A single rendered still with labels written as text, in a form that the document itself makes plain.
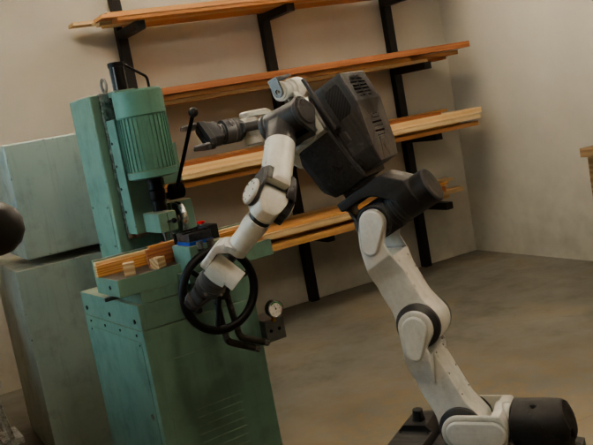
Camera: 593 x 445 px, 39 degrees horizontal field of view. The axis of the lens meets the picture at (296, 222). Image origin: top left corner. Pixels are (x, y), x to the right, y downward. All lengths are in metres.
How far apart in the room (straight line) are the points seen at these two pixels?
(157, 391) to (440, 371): 0.94
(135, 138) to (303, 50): 3.15
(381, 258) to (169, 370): 0.83
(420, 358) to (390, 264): 0.30
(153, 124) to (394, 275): 0.98
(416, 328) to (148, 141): 1.10
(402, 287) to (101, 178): 1.21
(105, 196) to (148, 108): 0.43
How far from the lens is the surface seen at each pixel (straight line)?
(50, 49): 5.33
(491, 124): 6.35
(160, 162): 2.93
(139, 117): 2.92
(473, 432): 2.67
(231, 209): 5.62
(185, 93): 5.02
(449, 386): 2.68
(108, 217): 3.18
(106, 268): 2.94
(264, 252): 3.03
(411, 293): 2.62
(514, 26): 6.07
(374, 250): 2.58
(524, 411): 2.66
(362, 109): 2.54
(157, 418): 2.95
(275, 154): 2.34
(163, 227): 2.97
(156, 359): 2.88
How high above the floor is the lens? 1.34
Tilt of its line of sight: 8 degrees down
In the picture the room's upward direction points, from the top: 10 degrees counter-clockwise
